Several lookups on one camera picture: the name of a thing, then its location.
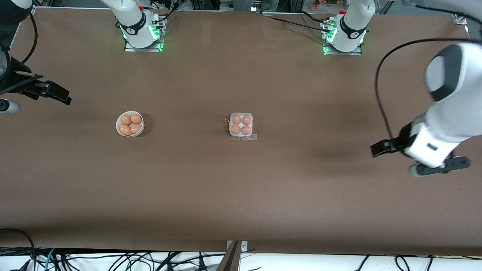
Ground clear plastic egg box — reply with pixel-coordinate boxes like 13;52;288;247
229;113;254;137

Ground white round bowl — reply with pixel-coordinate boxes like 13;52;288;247
116;111;145;137

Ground brown table cover sheet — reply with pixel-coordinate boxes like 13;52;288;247
0;7;482;257

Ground orange background items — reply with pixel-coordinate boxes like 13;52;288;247
311;0;340;10

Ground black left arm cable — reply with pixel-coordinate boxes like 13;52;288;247
374;0;473;142

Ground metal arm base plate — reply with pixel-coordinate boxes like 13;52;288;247
323;19;363;56
124;15;165;52

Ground black looped cable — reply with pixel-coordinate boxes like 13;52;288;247
0;228;37;271

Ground teal cable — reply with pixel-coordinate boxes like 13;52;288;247
44;248;57;271

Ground dark camera mount post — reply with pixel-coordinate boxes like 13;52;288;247
216;241;241;271

